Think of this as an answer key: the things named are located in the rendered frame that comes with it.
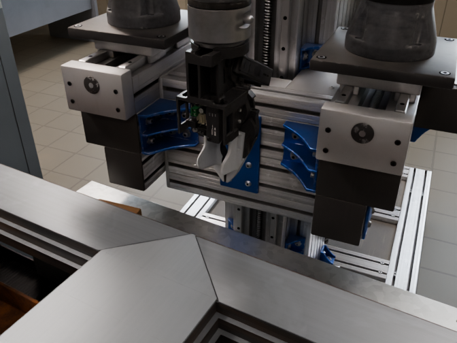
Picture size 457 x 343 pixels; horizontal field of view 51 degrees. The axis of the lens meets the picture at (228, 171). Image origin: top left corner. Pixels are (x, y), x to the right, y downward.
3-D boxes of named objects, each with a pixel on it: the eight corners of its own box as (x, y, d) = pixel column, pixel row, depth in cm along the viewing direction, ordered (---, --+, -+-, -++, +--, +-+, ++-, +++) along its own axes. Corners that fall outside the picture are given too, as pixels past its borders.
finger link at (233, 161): (209, 197, 67) (208, 138, 63) (230, 177, 72) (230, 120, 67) (229, 203, 66) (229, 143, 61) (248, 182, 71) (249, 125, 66)
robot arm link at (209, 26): (208, -6, 61) (266, 1, 57) (209, 30, 63) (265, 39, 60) (174, 5, 55) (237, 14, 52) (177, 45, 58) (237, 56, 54)
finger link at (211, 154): (190, 190, 69) (188, 133, 64) (211, 171, 73) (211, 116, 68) (209, 197, 67) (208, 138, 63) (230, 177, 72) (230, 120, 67)
